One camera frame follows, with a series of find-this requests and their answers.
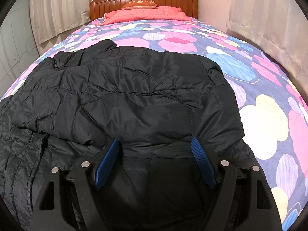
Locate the black quilted jacket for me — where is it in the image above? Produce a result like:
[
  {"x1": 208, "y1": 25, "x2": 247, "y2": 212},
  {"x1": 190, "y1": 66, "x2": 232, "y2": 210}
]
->
[{"x1": 1, "y1": 40, "x2": 257, "y2": 230}]

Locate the colourful circle-pattern bedspread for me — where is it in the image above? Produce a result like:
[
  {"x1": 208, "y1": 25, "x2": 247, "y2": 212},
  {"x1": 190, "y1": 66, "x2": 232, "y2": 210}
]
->
[{"x1": 3, "y1": 18, "x2": 307, "y2": 230}]

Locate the frosted glass wardrobe door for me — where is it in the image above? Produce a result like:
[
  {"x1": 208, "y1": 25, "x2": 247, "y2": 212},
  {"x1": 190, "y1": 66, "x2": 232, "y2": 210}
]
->
[{"x1": 0, "y1": 0, "x2": 39, "y2": 96}]

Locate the white curtain along bed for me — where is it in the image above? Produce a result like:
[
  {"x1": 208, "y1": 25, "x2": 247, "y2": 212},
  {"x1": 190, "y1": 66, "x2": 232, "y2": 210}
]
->
[{"x1": 227, "y1": 0, "x2": 307, "y2": 99}]

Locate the beige curtain by headboard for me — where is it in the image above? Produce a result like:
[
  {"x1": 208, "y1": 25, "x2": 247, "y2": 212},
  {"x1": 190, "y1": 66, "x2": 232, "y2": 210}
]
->
[{"x1": 29, "y1": 0, "x2": 92, "y2": 44}]

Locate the wooden headboard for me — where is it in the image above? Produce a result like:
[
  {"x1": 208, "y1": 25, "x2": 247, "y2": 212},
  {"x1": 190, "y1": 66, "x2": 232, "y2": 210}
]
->
[{"x1": 89, "y1": 0, "x2": 199, "y2": 21}]

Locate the red folded blanket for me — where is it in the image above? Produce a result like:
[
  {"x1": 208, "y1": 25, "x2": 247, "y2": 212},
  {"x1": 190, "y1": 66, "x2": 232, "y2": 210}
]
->
[{"x1": 100, "y1": 6, "x2": 191, "y2": 26}]

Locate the orange patterned pillow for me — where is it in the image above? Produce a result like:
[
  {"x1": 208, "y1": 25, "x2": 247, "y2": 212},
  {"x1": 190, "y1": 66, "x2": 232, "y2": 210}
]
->
[{"x1": 122, "y1": 0, "x2": 158, "y2": 10}]

